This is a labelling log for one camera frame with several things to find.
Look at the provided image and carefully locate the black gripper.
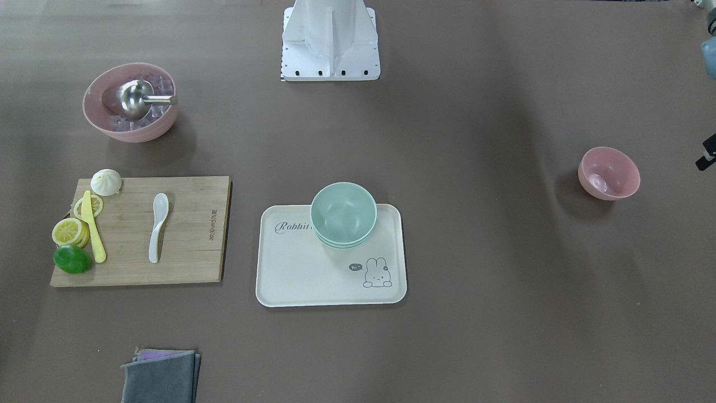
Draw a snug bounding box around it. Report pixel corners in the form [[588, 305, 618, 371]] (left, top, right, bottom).
[[695, 134, 716, 171]]

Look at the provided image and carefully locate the small pink bowl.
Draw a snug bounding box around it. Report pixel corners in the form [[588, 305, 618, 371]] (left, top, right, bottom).
[[577, 146, 641, 201]]

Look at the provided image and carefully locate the white ceramic spoon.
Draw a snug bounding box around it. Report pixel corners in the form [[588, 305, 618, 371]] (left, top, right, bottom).
[[148, 193, 169, 264]]

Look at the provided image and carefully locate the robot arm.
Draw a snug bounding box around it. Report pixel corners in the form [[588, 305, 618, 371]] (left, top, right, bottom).
[[690, 1, 715, 171]]

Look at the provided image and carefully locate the top green bowl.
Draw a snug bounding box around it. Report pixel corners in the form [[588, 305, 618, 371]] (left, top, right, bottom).
[[309, 182, 378, 249]]

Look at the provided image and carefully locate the large pink ice bowl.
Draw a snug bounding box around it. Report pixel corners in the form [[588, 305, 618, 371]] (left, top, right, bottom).
[[82, 62, 179, 143]]

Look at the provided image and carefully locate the cream rabbit tray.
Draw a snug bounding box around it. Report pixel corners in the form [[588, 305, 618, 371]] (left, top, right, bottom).
[[255, 204, 408, 308]]

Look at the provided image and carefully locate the bamboo cutting board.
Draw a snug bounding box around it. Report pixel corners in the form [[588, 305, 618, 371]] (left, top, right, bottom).
[[50, 176, 231, 288]]

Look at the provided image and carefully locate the metal ice scoop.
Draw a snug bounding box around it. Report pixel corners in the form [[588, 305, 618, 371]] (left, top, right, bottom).
[[115, 79, 177, 121]]

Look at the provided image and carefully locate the grey folded cloth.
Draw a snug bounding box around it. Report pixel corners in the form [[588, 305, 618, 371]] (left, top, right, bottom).
[[121, 350, 201, 402]]

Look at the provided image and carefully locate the purple cloth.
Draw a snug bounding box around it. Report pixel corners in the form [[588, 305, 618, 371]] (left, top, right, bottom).
[[133, 349, 181, 362]]

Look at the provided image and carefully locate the white steamed bun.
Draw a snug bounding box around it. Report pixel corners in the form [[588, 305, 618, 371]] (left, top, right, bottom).
[[90, 168, 123, 196]]

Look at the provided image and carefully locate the lemon slice under knife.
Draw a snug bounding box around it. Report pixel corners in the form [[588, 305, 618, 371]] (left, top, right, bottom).
[[72, 194, 104, 219]]

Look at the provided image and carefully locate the yellow plastic knife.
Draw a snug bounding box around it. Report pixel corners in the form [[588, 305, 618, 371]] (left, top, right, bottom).
[[80, 190, 107, 264]]

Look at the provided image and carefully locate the lemon slice behind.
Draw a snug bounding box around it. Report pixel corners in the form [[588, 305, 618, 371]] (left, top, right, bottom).
[[77, 221, 91, 248]]

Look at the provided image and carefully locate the lemon slice front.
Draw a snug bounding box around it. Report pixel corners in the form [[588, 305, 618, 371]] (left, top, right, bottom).
[[51, 218, 81, 246]]

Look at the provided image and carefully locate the green lime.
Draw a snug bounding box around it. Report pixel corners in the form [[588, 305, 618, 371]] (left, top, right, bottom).
[[52, 245, 92, 274]]

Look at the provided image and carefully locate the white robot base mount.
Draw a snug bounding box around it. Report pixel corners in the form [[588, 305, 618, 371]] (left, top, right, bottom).
[[280, 1, 381, 82]]

